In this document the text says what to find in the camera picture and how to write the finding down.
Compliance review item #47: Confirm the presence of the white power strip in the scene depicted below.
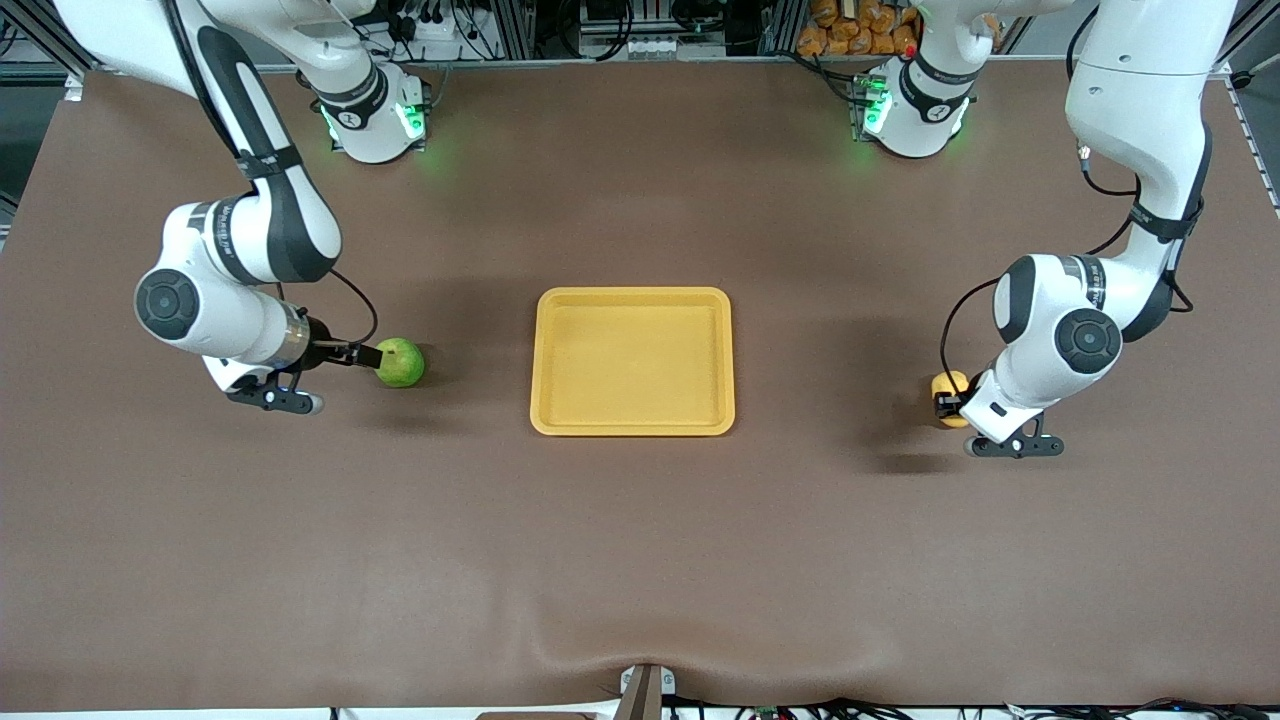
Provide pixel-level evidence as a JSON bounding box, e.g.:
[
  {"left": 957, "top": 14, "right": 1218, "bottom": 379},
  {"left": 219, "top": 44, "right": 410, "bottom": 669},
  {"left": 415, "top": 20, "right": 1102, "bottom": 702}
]
[{"left": 395, "top": 8, "right": 453, "bottom": 43}]

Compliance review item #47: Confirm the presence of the metal table clamp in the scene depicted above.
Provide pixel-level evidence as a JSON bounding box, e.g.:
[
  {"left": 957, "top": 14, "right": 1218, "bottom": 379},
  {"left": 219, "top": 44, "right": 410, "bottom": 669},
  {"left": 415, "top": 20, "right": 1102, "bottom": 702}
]
[{"left": 617, "top": 663, "right": 678, "bottom": 720}]

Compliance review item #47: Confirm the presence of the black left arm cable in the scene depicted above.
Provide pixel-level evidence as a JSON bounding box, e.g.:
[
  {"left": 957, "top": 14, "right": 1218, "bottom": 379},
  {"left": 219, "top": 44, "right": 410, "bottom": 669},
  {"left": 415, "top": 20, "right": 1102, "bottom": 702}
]
[{"left": 938, "top": 278, "right": 1003, "bottom": 393}]

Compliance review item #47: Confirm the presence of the yellow plastic tray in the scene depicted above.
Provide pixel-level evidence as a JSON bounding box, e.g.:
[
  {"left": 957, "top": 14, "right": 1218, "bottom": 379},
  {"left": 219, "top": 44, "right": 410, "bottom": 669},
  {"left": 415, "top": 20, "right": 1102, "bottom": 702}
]
[{"left": 529, "top": 286, "right": 737, "bottom": 438}]

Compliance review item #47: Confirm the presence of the aluminium frame post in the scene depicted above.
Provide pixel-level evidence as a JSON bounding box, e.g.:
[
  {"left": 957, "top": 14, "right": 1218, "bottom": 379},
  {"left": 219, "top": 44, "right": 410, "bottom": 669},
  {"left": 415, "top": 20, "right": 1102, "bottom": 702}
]
[
  {"left": 0, "top": 0, "right": 86, "bottom": 76},
  {"left": 1205, "top": 15, "right": 1280, "bottom": 81}
]

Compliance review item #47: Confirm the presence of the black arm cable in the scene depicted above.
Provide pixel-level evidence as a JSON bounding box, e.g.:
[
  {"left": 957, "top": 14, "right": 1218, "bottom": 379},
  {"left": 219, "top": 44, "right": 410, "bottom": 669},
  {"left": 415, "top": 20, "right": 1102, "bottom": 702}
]
[
  {"left": 938, "top": 278, "right": 1003, "bottom": 393},
  {"left": 328, "top": 266, "right": 381, "bottom": 349}
]

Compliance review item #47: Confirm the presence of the silver table edge rail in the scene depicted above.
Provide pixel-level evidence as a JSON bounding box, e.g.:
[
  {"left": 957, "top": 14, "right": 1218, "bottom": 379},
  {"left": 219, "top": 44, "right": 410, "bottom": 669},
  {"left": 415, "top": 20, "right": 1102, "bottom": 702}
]
[{"left": 85, "top": 55, "right": 1231, "bottom": 76}]

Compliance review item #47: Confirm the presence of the background electronics unit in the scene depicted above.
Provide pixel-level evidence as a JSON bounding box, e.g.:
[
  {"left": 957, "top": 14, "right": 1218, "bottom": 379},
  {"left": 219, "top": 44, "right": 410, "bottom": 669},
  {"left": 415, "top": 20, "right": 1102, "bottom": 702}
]
[{"left": 578, "top": 0, "right": 696, "bottom": 61}]

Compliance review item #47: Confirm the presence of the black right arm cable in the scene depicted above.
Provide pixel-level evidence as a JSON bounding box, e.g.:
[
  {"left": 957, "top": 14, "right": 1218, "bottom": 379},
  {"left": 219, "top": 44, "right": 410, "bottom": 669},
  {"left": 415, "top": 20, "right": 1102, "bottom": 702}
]
[{"left": 328, "top": 266, "right": 381, "bottom": 349}]

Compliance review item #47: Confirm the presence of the green apple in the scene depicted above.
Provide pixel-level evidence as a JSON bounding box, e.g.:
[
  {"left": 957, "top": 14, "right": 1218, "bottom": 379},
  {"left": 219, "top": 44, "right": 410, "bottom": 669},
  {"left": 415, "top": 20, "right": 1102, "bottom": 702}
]
[{"left": 375, "top": 337, "right": 427, "bottom": 389}]

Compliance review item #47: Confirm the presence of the white perforated side rail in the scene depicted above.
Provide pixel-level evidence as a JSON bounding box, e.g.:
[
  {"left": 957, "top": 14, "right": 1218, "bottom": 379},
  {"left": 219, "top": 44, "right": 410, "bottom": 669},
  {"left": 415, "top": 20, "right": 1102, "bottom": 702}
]
[{"left": 1225, "top": 78, "right": 1280, "bottom": 216}]

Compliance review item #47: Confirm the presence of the brown table cloth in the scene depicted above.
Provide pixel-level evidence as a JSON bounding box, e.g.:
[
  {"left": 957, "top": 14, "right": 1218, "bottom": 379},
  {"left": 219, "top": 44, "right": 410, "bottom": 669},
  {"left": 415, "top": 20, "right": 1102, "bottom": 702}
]
[{"left": 0, "top": 55, "right": 1280, "bottom": 713}]

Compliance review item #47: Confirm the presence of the yellow potato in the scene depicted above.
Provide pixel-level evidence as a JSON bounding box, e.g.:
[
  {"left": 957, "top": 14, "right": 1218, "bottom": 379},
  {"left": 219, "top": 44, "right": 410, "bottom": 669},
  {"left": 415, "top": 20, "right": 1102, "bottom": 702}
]
[{"left": 930, "top": 370, "right": 973, "bottom": 429}]

